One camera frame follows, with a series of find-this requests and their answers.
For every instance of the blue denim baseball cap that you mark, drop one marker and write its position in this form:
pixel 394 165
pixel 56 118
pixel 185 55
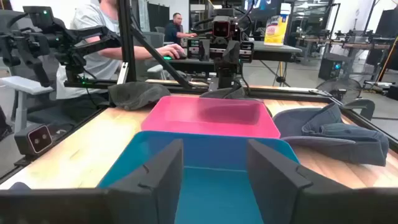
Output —
pixel 289 123
pixel 357 146

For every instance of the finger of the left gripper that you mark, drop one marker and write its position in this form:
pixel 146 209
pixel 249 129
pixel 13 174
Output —
pixel 227 53
pixel 235 53

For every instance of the black vertical frame post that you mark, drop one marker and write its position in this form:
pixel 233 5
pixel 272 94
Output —
pixel 127 46

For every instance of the black box blue light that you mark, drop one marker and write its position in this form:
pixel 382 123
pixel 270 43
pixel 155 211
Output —
pixel 329 68

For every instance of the black floor fan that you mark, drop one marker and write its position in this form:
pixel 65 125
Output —
pixel 339 90

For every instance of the black computer mouse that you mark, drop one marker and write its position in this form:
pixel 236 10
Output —
pixel 180 57

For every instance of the pink-red plastic bin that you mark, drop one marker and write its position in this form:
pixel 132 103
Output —
pixel 202 124

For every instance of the black washed baseball cap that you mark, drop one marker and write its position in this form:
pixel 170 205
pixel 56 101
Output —
pixel 224 93
pixel 136 95

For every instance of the black diagonal frame strut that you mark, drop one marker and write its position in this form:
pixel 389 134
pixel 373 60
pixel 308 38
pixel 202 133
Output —
pixel 161 59

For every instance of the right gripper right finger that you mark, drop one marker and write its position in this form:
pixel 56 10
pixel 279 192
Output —
pixel 280 193

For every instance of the table-level camera box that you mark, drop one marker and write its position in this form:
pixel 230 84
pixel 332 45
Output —
pixel 38 140

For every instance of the dark office desk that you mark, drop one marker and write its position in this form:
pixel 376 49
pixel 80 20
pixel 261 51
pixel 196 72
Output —
pixel 273 49

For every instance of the person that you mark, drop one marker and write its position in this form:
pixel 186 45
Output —
pixel 99 65
pixel 172 31

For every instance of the person's hand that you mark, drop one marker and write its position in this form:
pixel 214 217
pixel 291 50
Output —
pixel 171 49

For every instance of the office chair grey armrest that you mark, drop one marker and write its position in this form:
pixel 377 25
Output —
pixel 25 84

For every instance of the blue plastic bin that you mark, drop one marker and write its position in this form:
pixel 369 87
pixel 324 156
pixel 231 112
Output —
pixel 211 193

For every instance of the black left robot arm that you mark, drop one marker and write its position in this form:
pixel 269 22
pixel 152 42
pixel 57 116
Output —
pixel 226 74

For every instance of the yellow wipes canister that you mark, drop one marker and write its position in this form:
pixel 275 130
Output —
pixel 275 31

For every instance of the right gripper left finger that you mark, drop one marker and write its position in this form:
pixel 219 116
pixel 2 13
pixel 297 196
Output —
pixel 149 193

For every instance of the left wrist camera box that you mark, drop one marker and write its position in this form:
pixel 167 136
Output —
pixel 221 29

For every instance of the dark monitor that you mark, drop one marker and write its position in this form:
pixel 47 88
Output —
pixel 388 23

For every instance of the workbench with robot arms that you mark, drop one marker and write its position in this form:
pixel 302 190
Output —
pixel 357 40

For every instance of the yellow pole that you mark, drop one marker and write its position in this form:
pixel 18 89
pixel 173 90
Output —
pixel 387 59

